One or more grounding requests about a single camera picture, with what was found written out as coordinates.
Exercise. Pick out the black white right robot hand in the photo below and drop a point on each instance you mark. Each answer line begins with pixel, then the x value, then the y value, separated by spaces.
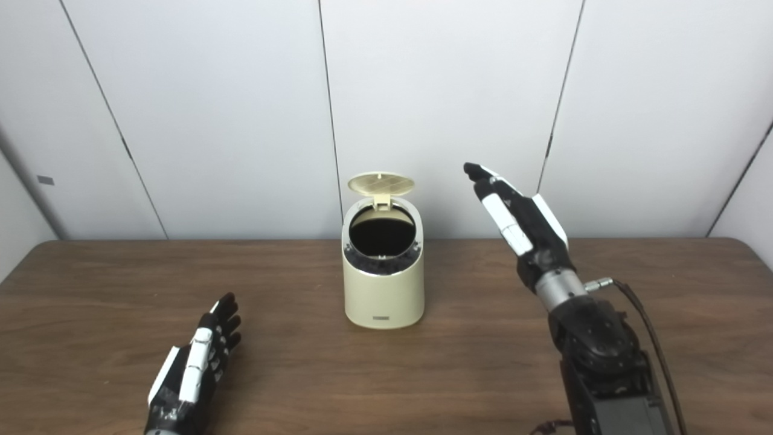
pixel 531 232

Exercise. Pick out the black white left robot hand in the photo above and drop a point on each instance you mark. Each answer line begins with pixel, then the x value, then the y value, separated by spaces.
pixel 196 368

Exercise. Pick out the round cream bin lid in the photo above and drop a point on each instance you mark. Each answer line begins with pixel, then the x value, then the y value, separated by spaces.
pixel 381 183

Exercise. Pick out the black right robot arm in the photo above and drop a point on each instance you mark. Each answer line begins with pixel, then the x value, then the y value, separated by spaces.
pixel 601 350

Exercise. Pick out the cream-colored bin body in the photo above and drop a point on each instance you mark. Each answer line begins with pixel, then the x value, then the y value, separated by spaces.
pixel 383 296

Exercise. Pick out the small gray wall tag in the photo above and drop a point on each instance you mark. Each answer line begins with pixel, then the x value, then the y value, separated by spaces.
pixel 45 180

